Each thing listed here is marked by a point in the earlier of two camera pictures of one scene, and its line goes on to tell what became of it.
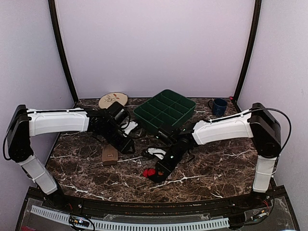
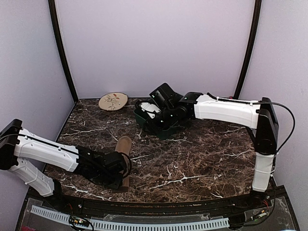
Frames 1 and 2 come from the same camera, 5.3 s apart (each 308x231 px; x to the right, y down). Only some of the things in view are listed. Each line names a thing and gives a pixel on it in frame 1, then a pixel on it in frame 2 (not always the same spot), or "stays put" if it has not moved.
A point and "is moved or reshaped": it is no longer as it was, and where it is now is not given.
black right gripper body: [162, 168] → [149, 120]
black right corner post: [258, 5] stays put
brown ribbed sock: [109, 155] is moved or reshaped
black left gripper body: [109, 134] → [104, 179]
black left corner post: [61, 46] stays put
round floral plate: [108, 99] stays put
